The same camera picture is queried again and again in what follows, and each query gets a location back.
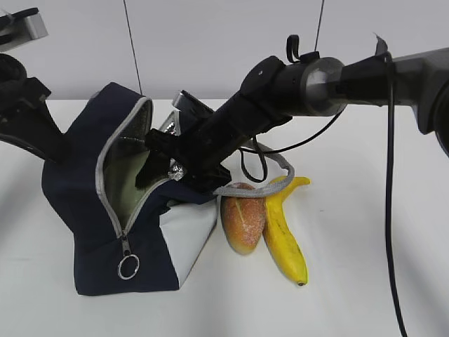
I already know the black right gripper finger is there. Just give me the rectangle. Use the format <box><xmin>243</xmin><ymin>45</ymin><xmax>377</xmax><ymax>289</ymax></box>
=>
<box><xmin>135</xmin><ymin>154</ymin><xmax>170</xmax><ymax>190</ymax></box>

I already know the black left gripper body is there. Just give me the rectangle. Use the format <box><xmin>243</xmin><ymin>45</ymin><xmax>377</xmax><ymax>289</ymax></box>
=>
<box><xmin>1</xmin><ymin>53</ymin><xmax>51</xmax><ymax>137</ymax></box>

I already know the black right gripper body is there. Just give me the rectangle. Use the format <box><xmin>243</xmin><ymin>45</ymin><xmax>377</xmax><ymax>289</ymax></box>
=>
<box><xmin>145</xmin><ymin>112</ymin><xmax>232</xmax><ymax>193</ymax></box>

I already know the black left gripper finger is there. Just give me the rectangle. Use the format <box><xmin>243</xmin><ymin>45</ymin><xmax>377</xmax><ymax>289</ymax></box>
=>
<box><xmin>20</xmin><ymin>103</ymin><xmax>71</xmax><ymax>164</ymax></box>

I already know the green lidded glass container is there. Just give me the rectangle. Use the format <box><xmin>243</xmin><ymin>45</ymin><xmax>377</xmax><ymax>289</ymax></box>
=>
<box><xmin>101</xmin><ymin>151</ymin><xmax>159</xmax><ymax>231</ymax></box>

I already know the brown bread roll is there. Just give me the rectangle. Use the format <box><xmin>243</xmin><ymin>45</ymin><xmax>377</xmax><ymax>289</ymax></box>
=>
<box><xmin>220</xmin><ymin>197</ymin><xmax>266</xmax><ymax>255</ymax></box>

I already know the navy insulated lunch bag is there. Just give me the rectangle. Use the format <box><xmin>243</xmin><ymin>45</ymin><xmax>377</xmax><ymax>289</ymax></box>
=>
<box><xmin>41</xmin><ymin>82</ymin><xmax>295</xmax><ymax>296</ymax></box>

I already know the yellow banana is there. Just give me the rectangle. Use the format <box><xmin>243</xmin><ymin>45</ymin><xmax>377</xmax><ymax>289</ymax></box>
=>
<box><xmin>262</xmin><ymin>177</ymin><xmax>311</xmax><ymax>286</ymax></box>

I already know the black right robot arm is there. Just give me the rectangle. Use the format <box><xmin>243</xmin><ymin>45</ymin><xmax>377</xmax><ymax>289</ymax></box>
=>
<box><xmin>135</xmin><ymin>48</ymin><xmax>448</xmax><ymax>192</ymax></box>

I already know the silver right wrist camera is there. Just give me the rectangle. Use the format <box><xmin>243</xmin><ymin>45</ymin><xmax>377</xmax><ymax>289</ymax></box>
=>
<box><xmin>172</xmin><ymin>90</ymin><xmax>215</xmax><ymax>120</ymax></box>

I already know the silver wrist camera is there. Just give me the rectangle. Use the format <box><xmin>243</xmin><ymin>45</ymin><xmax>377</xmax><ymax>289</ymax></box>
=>
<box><xmin>1</xmin><ymin>7</ymin><xmax>48</xmax><ymax>53</ymax></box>
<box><xmin>172</xmin><ymin>90</ymin><xmax>215</xmax><ymax>120</ymax></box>

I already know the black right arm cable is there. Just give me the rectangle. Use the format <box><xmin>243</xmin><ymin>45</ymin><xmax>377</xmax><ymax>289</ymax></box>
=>
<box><xmin>240</xmin><ymin>33</ymin><xmax>410</xmax><ymax>337</ymax></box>

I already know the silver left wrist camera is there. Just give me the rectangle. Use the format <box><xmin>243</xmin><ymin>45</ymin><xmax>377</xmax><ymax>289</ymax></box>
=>
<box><xmin>1</xmin><ymin>7</ymin><xmax>48</xmax><ymax>53</ymax></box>

